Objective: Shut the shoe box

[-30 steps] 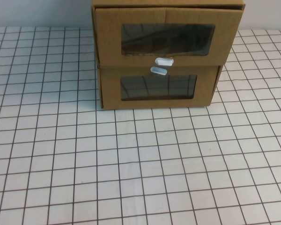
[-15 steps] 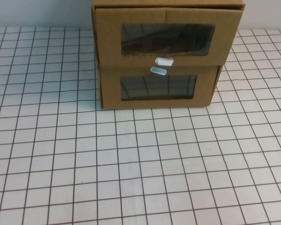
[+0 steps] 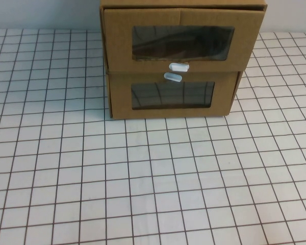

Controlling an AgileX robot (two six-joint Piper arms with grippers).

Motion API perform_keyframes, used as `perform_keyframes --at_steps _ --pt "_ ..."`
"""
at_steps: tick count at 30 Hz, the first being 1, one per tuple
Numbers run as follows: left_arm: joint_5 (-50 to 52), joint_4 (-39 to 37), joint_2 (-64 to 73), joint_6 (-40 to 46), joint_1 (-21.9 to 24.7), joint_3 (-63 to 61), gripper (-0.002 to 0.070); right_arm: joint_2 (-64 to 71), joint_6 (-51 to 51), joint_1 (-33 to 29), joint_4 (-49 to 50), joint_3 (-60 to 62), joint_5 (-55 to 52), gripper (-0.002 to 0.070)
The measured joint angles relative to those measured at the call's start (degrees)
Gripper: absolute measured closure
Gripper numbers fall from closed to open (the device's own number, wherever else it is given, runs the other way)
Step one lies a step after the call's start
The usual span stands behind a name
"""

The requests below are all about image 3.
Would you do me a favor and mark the cardboard drawer with bent window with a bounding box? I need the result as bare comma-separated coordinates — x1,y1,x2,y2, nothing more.
103,7,265,71

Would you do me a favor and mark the low cardboard shoe box shell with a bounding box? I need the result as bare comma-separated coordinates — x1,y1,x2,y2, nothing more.
105,69,244,120

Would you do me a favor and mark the tall cardboard shoe box shell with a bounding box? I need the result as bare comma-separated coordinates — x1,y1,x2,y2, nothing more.
99,0,269,75

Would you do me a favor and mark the cardboard drawer with flat window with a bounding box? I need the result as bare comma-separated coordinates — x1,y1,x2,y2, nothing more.
109,68,240,120

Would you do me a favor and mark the white grid tablecloth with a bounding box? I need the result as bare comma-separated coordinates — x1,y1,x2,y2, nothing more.
0,28,306,245

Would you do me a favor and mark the white oblong drawer handle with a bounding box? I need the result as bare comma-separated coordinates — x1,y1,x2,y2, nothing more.
163,71,183,83
168,61,190,73

